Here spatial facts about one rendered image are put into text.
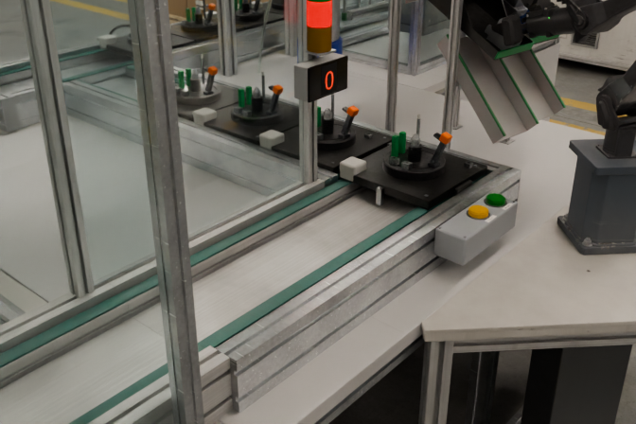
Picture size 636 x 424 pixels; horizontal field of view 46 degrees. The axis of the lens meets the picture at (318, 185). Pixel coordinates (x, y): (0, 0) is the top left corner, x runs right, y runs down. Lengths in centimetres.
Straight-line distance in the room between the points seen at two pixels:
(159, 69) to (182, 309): 31
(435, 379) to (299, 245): 36
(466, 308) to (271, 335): 42
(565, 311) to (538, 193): 49
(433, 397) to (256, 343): 46
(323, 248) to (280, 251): 8
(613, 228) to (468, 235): 34
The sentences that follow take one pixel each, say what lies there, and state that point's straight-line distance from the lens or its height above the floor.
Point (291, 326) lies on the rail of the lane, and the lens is 120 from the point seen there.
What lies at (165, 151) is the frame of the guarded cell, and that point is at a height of 134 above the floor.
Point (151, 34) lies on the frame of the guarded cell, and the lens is 81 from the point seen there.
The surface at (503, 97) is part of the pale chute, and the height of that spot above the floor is 106.
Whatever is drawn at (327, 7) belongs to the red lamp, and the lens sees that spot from 149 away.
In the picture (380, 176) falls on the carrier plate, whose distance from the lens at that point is 165.
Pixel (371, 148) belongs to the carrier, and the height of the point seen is 97.
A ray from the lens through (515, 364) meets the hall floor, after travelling 272.
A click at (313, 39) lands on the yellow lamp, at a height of 129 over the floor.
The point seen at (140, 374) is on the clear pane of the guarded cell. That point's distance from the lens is 98.
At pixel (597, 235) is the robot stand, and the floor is 90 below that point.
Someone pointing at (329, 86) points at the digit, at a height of 119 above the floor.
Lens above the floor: 167
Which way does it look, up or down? 26 degrees down
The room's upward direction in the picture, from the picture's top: straight up
